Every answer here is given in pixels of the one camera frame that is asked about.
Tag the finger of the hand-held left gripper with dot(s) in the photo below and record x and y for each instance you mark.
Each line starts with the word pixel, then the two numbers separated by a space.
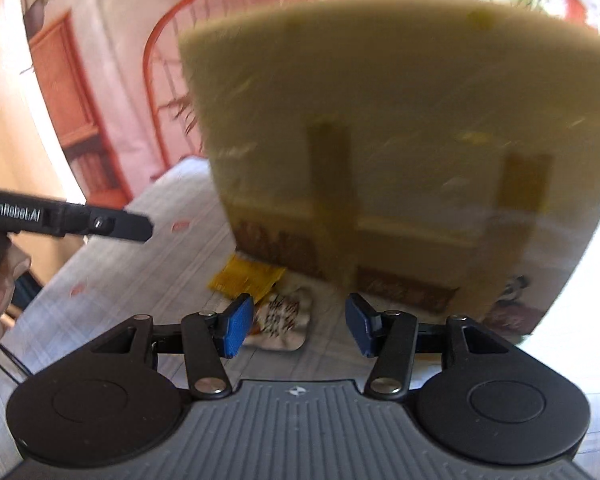
pixel 115 222

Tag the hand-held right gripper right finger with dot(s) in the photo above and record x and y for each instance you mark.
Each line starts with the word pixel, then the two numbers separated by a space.
pixel 362 325

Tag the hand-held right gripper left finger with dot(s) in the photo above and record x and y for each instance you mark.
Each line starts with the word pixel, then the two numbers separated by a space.
pixel 237 325

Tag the yellow-orange snack packet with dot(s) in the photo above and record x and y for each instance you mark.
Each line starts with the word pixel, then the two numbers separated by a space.
pixel 245 282

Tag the white snack packet dark print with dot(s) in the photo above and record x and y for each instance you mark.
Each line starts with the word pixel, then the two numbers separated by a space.
pixel 285 315

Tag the cardboard box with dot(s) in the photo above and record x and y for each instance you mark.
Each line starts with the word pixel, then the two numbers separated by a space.
pixel 390 135

